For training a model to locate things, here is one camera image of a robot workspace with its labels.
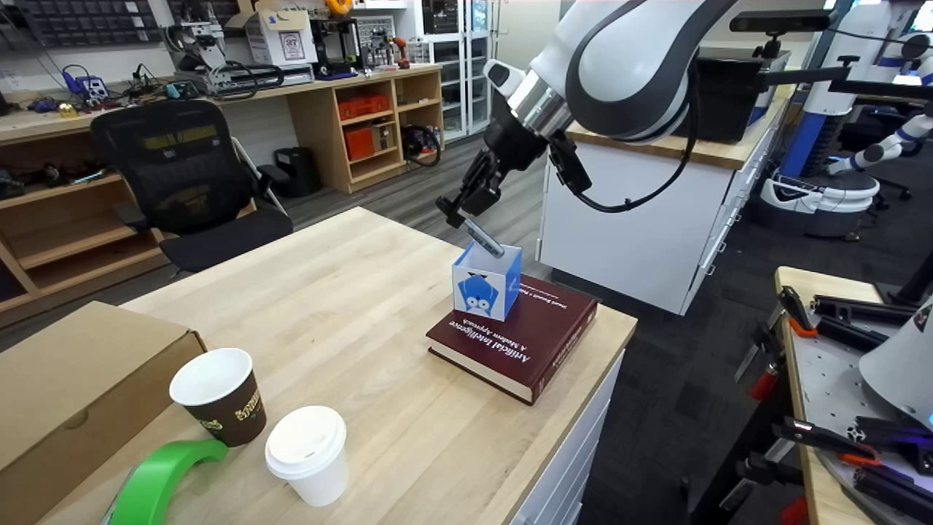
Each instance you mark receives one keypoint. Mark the brown paper coffee cup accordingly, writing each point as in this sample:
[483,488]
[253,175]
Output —
[219,391]

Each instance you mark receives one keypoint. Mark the black office chair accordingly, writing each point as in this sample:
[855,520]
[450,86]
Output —
[192,181]

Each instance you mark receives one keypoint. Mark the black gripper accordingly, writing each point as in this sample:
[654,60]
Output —
[507,147]

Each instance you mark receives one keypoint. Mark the white lidded paper cup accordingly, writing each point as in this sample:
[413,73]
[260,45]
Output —
[308,449]

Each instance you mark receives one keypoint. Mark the brown cardboard box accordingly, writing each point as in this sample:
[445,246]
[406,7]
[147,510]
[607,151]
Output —
[74,395]

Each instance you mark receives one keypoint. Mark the dark red textbook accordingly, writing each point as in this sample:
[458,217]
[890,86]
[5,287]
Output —
[524,350]

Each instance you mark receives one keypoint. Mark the silver Sharpie marker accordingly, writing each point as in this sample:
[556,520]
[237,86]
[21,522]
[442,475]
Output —
[483,236]

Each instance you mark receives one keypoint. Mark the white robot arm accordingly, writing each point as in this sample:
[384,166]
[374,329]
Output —
[619,67]

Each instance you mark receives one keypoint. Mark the blue and white box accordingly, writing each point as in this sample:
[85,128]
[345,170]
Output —
[485,284]

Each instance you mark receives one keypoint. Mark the green tape roll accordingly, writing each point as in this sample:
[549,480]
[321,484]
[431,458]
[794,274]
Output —
[154,484]

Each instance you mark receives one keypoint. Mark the wooden shelf unit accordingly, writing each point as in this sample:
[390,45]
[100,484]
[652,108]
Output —
[355,125]

